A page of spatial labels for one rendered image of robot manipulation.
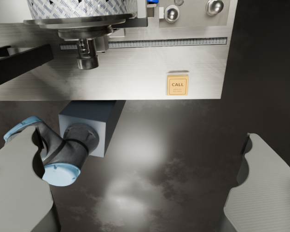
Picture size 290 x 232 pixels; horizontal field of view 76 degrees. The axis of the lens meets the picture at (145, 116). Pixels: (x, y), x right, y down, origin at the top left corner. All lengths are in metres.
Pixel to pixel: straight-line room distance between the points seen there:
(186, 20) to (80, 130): 0.55
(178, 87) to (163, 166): 1.62
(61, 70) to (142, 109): 1.12
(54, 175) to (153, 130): 1.31
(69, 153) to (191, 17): 0.56
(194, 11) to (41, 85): 0.59
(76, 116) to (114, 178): 1.69
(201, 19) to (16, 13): 0.37
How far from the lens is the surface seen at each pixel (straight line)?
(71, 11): 0.24
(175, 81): 0.65
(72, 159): 0.71
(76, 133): 0.79
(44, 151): 0.65
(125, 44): 0.65
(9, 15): 0.38
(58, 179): 0.73
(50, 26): 0.26
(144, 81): 0.68
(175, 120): 1.81
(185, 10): 0.51
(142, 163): 2.18
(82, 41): 0.32
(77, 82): 0.74
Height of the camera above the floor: 1.53
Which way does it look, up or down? 59 degrees down
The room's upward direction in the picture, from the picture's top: 171 degrees counter-clockwise
